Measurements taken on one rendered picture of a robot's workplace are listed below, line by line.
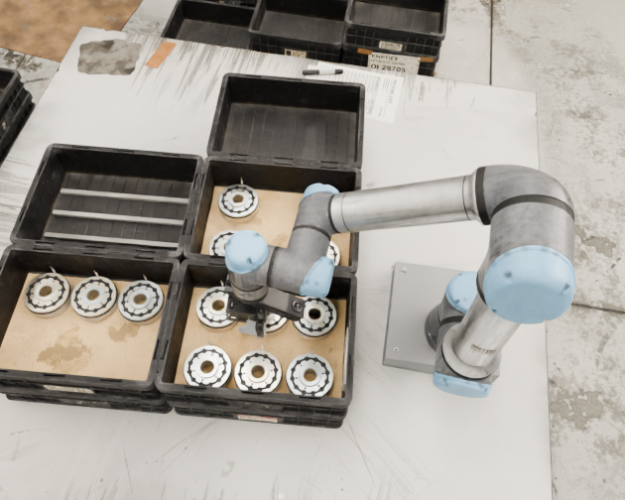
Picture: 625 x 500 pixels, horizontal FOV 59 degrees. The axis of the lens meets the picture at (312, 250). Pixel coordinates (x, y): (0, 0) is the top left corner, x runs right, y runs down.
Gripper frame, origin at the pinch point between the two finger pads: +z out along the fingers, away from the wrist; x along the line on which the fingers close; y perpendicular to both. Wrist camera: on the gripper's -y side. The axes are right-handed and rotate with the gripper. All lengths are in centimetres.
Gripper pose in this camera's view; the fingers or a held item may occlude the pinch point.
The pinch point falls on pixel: (265, 325)
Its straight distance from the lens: 128.6
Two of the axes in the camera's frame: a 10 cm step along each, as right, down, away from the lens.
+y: -9.9, -1.2, 0.4
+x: -1.3, 8.6, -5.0
